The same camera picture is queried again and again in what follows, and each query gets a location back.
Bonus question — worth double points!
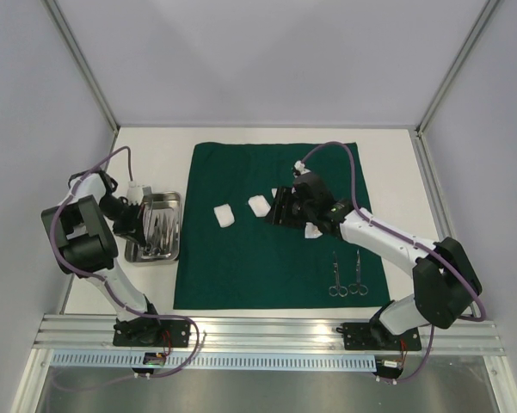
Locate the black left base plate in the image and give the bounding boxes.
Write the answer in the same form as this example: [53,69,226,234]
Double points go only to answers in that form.
[113,318,190,348]

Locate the left aluminium frame post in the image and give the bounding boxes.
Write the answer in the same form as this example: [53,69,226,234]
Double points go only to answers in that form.
[41,0,121,131]

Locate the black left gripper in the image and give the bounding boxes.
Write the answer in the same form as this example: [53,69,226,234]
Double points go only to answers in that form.
[98,194,146,248]

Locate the white gauze pad far left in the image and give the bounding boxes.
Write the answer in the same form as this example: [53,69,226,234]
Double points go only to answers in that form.
[213,204,235,228]

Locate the slotted white cable duct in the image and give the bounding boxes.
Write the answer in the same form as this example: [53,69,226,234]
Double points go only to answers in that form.
[50,350,377,373]

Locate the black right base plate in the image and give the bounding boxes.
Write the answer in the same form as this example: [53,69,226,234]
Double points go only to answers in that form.
[335,322,422,351]

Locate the dark green surgical drape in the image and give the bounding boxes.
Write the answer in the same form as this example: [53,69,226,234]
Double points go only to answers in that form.
[174,143,390,310]

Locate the clear suture packet left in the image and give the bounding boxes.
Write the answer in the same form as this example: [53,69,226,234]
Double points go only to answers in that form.
[305,222,323,239]

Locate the steel tweezers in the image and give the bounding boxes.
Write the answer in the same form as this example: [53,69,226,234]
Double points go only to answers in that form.
[168,214,178,255]
[164,213,175,254]
[159,212,170,254]
[157,213,168,251]

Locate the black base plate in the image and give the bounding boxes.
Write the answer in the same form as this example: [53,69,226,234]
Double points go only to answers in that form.
[113,318,190,348]
[335,322,422,351]

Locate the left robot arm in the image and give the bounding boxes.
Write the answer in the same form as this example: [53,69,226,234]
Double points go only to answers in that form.
[41,170,163,345]

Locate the steel scissors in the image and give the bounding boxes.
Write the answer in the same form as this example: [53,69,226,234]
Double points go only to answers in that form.
[348,250,368,296]
[146,200,157,238]
[329,252,348,298]

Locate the aluminium frame post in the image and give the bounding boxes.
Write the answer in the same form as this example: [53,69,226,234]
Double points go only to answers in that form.
[415,0,503,137]
[41,0,121,131]

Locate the stainless steel instrument tray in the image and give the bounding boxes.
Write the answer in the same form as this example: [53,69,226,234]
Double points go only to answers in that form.
[125,192,182,264]

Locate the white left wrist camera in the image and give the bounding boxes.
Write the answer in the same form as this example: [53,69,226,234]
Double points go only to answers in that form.
[126,181,152,205]

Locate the aluminium front rail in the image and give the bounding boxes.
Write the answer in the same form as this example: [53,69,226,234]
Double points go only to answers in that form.
[33,314,506,356]

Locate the right aluminium frame post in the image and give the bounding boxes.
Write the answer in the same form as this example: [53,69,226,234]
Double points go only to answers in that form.
[415,0,503,137]

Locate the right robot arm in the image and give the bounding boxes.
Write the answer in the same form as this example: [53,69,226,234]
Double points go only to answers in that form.
[266,172,482,348]

